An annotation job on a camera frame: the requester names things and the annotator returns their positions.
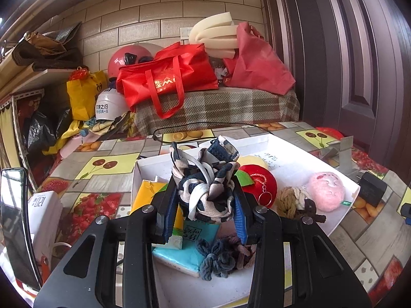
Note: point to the red tote bag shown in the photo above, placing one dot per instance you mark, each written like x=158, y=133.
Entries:
x=167, y=77

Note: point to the yellow cloth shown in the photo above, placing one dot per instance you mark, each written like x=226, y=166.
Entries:
x=61, y=141

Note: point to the black smartphone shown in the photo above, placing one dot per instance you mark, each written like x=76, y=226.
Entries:
x=17, y=224

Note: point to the purple panelled door leaf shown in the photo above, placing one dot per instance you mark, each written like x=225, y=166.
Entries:
x=353, y=70

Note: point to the yellow shopping bag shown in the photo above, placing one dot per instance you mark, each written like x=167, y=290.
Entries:
x=83, y=93

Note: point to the wall socket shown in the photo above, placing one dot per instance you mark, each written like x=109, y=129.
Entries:
x=184, y=33

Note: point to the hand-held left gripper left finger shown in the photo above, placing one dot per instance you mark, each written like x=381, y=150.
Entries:
x=168, y=211

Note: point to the black power adapter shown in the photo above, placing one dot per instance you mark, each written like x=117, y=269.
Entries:
x=372, y=187

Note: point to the metal angle rack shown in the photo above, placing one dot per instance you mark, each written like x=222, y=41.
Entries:
x=19, y=125

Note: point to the white product box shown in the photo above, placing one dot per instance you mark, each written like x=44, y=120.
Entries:
x=45, y=218

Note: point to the pink helmet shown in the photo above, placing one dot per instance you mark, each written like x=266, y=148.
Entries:
x=128, y=59

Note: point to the cream foam pads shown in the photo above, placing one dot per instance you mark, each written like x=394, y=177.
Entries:
x=212, y=33

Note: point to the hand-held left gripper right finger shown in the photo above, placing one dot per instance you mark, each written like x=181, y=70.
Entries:
x=240, y=218

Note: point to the black plastic bag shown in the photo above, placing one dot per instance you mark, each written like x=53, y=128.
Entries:
x=37, y=128

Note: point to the plaid covered bench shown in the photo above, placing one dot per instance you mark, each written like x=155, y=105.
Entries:
x=218, y=106

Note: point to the yellow sponge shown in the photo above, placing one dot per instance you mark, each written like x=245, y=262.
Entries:
x=253, y=162

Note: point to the fruit print tablecloth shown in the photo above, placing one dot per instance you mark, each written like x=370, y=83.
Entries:
x=106, y=183

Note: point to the yellow curtain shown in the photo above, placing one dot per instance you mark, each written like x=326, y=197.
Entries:
x=8, y=134

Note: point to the blue grey scrunchie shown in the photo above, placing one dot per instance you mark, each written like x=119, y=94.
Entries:
x=218, y=256

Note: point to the wooden shelf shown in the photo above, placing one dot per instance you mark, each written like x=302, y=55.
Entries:
x=38, y=77

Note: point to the red non-woven bag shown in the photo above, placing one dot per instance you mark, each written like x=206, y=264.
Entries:
x=257, y=64

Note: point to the white cardboard box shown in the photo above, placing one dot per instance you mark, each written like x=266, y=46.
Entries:
x=298, y=170

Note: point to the dark brown scrunchie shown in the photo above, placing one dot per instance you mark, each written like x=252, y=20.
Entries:
x=313, y=210

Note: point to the pink plush toy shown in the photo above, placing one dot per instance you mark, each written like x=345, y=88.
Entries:
x=326, y=191

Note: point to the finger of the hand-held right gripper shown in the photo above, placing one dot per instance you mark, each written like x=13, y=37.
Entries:
x=405, y=211

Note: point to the brown bags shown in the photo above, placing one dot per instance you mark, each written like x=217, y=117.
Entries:
x=48, y=48

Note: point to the teal tissue pack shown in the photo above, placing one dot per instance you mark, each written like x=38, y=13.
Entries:
x=179, y=256

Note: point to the red plush apple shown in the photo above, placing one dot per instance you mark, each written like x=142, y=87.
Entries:
x=260, y=179

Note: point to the tan braided scrunchie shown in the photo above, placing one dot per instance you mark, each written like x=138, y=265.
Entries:
x=290, y=200

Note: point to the white helmet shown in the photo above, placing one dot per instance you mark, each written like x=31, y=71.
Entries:
x=110, y=104

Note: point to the flat red bag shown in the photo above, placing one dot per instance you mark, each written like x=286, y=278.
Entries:
x=329, y=132

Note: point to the navy white patterned scrunchie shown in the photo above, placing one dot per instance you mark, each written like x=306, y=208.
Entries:
x=205, y=186

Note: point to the orange tissue pack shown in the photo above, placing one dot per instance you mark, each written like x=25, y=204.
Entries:
x=149, y=194

